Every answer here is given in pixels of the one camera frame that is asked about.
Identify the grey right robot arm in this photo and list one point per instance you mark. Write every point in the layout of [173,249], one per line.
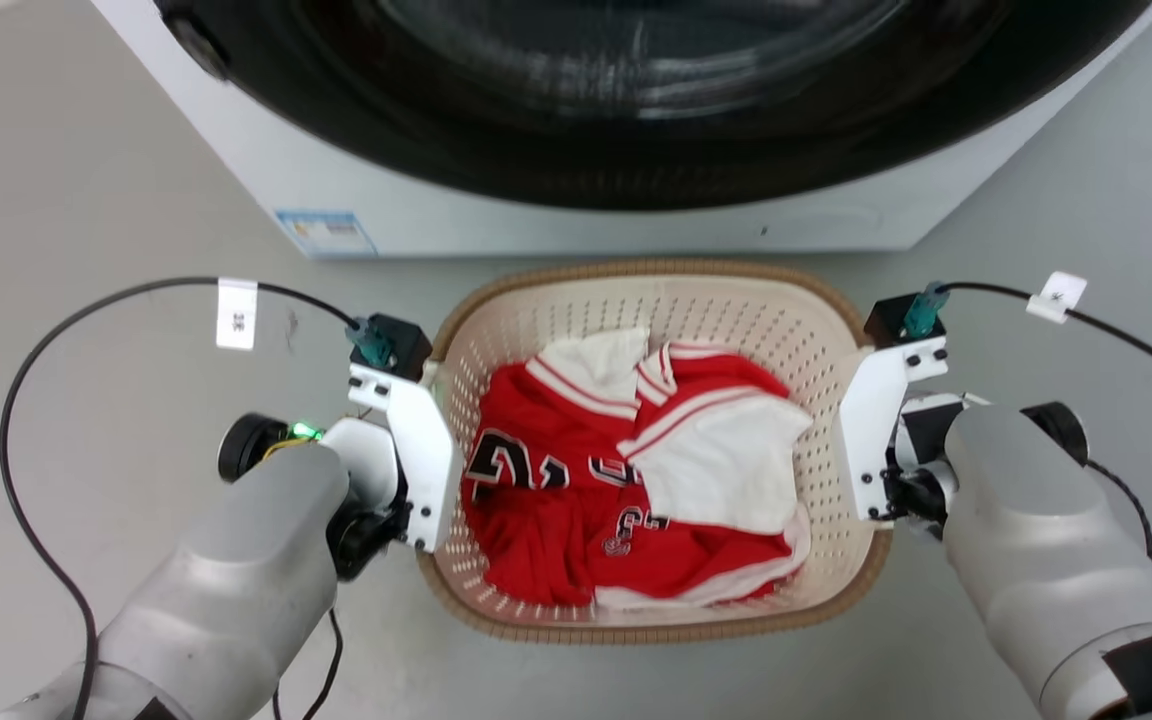
[1046,540]

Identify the black round washer door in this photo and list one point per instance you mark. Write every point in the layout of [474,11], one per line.
[636,120]

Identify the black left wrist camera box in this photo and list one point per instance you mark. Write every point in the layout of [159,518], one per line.
[398,342]

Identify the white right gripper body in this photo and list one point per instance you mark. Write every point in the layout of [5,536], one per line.
[871,430]

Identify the beige perforated laundry basket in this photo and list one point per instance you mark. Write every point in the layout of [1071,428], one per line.
[736,310]

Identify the blue energy label sticker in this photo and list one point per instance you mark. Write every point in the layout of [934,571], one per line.
[326,233]

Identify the white garment with red stripes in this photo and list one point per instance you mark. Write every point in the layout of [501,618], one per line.
[726,470]

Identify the white washing machine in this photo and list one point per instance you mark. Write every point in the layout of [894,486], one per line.
[266,150]

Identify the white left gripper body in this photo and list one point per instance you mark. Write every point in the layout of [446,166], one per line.
[421,450]

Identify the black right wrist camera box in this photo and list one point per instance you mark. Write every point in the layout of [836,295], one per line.
[898,316]

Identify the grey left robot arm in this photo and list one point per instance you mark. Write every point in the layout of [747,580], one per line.
[226,590]

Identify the red basketball jersey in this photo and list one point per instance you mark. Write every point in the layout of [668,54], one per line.
[546,530]

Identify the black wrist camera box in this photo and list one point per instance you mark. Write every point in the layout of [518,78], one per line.
[398,342]
[898,316]

